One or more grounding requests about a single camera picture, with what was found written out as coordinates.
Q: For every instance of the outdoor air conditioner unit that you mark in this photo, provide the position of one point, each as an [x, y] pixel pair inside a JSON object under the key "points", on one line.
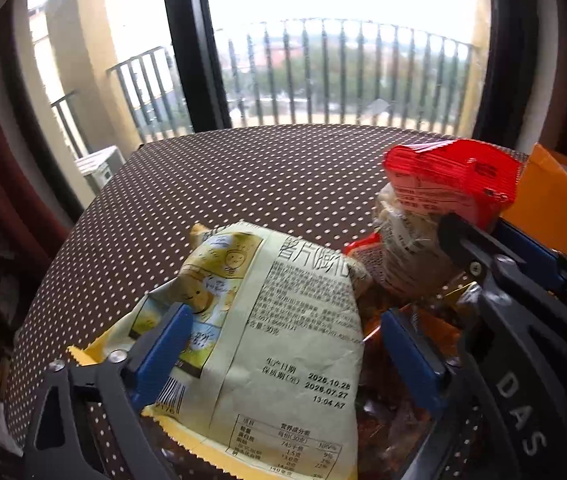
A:
{"points": [[98, 165]]}

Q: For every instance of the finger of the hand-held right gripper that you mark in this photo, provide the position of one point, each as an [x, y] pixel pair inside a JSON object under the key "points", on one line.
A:
{"points": [[468, 245], [533, 255]]}

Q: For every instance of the black balcony railing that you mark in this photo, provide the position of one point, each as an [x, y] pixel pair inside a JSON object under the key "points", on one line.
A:
{"points": [[313, 21]]}

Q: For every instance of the orange brown snack packet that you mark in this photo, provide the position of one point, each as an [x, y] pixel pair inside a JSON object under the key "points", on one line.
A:
{"points": [[388, 435]]}

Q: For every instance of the small red snack packet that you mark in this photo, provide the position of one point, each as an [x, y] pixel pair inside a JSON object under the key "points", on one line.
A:
{"points": [[367, 255]]}

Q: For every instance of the red and beige snack packet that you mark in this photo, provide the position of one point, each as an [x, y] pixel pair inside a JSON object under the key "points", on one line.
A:
{"points": [[443, 170]]}

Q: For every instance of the pale yellow chip packet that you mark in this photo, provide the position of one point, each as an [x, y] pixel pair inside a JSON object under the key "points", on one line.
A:
{"points": [[273, 335]]}

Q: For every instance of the black window frame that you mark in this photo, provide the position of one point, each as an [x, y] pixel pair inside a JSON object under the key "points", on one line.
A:
{"points": [[193, 60]]}

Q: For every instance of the orange cardboard box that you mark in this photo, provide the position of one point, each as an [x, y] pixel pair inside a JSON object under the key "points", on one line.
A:
{"points": [[548, 200]]}

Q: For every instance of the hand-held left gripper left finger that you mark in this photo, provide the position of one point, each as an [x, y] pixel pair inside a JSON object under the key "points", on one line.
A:
{"points": [[163, 347]]}

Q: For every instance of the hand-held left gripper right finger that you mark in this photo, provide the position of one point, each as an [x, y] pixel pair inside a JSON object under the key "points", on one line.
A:
{"points": [[413, 360]]}

